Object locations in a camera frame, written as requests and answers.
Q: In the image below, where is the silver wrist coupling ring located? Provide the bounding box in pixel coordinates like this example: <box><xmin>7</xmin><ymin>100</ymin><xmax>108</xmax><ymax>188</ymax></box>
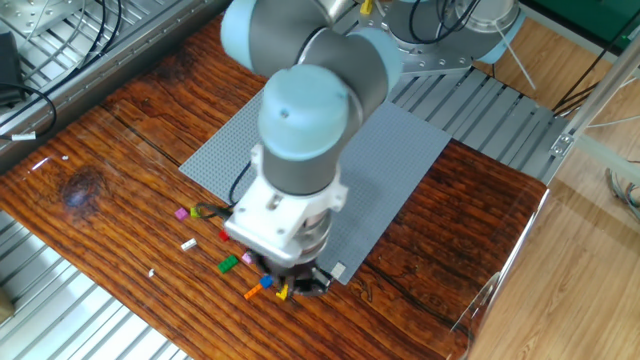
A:
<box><xmin>294</xmin><ymin>209</ymin><xmax>334</xmax><ymax>261</ymax></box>

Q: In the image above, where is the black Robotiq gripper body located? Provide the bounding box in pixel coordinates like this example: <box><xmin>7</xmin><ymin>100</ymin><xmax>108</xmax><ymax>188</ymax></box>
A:
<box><xmin>252</xmin><ymin>252</ymin><xmax>327</xmax><ymax>287</ymax></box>

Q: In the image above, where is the black cable pair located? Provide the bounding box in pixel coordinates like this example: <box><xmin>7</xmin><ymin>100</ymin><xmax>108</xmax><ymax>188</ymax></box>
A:
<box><xmin>19</xmin><ymin>0</ymin><xmax>124</xmax><ymax>84</ymax></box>

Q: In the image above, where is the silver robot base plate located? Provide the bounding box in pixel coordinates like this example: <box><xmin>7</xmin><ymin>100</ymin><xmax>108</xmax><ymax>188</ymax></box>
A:
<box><xmin>357</xmin><ymin>0</ymin><xmax>481</xmax><ymax>76</ymax></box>

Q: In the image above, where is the black cable with round plug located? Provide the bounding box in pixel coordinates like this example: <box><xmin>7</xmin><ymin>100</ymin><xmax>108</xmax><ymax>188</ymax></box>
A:
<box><xmin>193</xmin><ymin>159</ymin><xmax>254</xmax><ymax>221</ymax></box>

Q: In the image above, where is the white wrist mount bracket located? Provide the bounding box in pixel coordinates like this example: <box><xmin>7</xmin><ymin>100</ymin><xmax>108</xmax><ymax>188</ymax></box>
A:
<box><xmin>223</xmin><ymin>144</ymin><xmax>350</xmax><ymax>269</ymax></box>

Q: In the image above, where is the black floor cable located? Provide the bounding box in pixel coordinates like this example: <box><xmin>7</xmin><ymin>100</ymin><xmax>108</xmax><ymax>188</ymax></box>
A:
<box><xmin>552</xmin><ymin>19</ymin><xmax>640</xmax><ymax>115</ymax></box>

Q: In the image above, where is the coiled wire bundle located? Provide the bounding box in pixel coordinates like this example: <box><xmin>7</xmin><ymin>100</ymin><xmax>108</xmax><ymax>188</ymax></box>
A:
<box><xmin>604</xmin><ymin>159</ymin><xmax>640</xmax><ymax>224</ymax></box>

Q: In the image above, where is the black cable with metal tip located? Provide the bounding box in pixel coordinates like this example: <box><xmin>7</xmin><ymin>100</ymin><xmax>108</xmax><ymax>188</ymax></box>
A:
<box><xmin>408</xmin><ymin>0</ymin><xmax>474</xmax><ymax>45</ymax></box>

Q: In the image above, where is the black cable with white label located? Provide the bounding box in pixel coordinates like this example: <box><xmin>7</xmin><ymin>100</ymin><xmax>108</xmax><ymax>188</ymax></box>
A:
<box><xmin>0</xmin><ymin>82</ymin><xmax>57</xmax><ymax>142</ymax></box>

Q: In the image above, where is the white zip tie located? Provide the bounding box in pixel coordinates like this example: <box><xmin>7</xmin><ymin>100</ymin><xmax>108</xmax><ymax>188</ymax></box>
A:
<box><xmin>492</xmin><ymin>22</ymin><xmax>537</xmax><ymax>91</ymax></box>

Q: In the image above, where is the black power adapter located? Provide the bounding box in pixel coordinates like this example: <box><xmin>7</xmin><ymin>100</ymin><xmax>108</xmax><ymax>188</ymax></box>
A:
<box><xmin>0</xmin><ymin>30</ymin><xmax>25</xmax><ymax>107</ymax></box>

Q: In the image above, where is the silver frame corner bracket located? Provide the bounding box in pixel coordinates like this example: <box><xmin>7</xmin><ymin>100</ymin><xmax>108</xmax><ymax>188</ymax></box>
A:
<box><xmin>549</xmin><ymin>131</ymin><xmax>576</xmax><ymax>158</ymax></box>

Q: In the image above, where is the grey Lego baseplate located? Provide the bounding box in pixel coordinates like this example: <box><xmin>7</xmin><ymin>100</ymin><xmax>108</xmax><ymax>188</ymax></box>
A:
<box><xmin>178</xmin><ymin>87</ymin><xmax>452</xmax><ymax>286</ymax></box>

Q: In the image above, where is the silver perforated metal plate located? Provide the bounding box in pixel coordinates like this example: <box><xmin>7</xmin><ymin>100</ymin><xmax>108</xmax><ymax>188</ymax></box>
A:
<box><xmin>0</xmin><ymin>0</ymin><xmax>86</xmax><ymax>37</ymax></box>

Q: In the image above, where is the green Lego brick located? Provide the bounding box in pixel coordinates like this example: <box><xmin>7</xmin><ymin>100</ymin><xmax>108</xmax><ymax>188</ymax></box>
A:
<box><xmin>217</xmin><ymin>254</ymin><xmax>240</xmax><ymax>275</ymax></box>

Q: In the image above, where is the aluminium frame beam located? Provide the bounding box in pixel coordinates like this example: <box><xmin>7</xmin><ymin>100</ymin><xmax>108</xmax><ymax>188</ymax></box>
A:
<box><xmin>574</xmin><ymin>134</ymin><xmax>640</xmax><ymax>174</ymax></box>
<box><xmin>549</xmin><ymin>37</ymin><xmax>640</xmax><ymax>157</ymax></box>

